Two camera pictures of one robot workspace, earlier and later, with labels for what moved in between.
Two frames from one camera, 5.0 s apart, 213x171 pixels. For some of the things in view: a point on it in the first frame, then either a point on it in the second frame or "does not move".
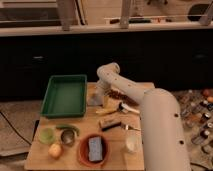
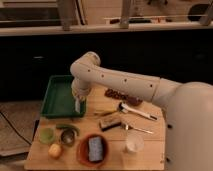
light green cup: [47, 136] does not move
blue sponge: [95, 148] does not move
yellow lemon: [55, 150] does not move
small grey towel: [95, 100] to [77, 104]
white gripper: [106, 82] to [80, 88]
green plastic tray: [65, 95] does not move
